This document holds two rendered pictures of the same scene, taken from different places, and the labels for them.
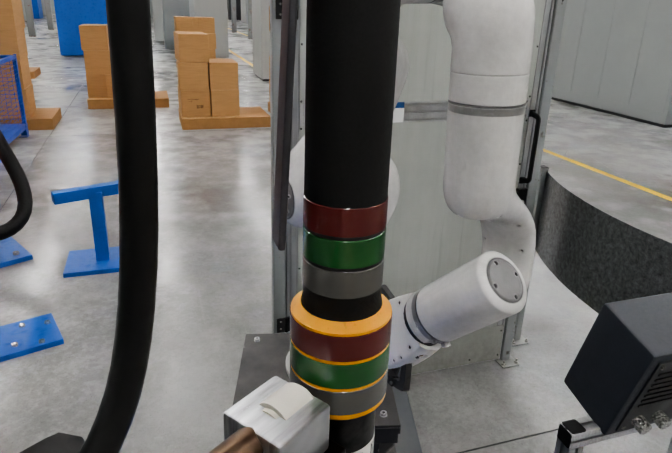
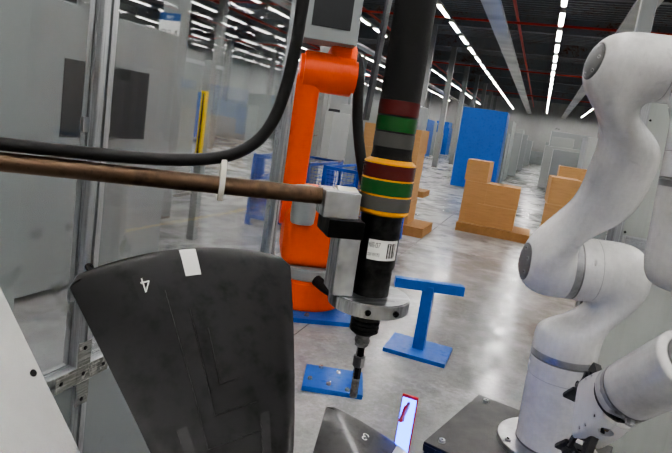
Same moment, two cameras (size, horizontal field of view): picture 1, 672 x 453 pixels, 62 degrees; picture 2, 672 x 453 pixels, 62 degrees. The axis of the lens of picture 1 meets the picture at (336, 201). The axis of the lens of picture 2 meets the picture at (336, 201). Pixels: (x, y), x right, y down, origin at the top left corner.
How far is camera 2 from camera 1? 33 cm
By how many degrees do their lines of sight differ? 38
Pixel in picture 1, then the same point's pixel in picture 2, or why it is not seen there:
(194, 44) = (566, 189)
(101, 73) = (475, 201)
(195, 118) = not seen: hidden behind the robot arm
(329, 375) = (368, 184)
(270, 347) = (494, 411)
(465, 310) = (641, 376)
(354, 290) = (387, 142)
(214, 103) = not seen: hidden behind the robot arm
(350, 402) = (374, 202)
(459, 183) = (653, 249)
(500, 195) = not seen: outside the picture
